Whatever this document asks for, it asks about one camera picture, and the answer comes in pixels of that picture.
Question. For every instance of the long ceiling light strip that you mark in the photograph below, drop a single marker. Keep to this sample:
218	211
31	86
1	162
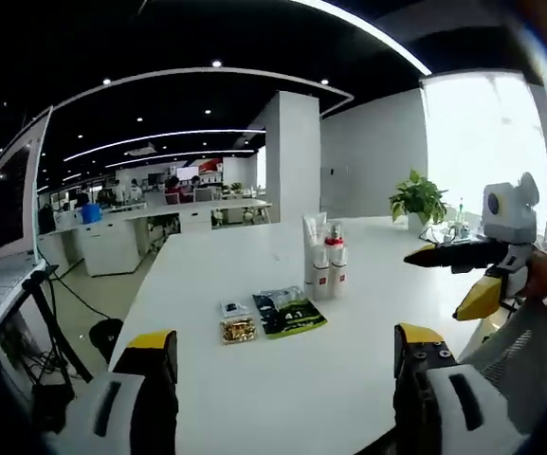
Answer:
169	134

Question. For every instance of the gold foil snack packet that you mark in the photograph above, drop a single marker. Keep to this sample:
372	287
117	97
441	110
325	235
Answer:
238	331

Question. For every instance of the white-framed monitor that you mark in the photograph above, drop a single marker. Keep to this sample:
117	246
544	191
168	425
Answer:
12	199

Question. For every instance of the green snack packet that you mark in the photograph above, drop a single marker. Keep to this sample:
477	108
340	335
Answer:
287	313

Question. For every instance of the wall screen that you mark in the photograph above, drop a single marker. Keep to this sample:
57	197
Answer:
187	173

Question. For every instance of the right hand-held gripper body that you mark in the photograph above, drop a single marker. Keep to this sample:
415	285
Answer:
515	213

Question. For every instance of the person's right hand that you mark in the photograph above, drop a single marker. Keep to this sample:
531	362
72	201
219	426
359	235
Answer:
543	275

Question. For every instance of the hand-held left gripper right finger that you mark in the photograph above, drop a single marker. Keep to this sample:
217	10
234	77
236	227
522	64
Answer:
420	379

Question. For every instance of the white skincare tube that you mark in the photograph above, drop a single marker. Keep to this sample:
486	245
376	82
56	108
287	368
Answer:
313	232

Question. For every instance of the black monitor stand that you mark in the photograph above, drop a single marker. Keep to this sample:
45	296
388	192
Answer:
48	322

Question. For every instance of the small clear plastic bag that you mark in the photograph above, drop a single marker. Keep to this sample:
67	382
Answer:
232	308

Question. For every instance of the black round object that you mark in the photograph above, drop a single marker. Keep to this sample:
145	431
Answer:
106	336

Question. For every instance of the small white bottle red label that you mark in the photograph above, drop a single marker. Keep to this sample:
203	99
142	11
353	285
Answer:
321	289
339	286

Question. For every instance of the row of white office desks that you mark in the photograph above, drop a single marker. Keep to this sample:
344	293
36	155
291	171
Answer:
112	242

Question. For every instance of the white pump bottle red collar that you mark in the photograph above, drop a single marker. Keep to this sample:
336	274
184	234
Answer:
335	242

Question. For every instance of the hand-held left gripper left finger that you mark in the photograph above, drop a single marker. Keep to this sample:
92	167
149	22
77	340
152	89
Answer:
154	379

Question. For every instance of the green potted plant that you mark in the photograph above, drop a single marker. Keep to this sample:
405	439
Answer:
417	199

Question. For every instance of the bright window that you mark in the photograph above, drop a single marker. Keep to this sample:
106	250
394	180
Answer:
481	132

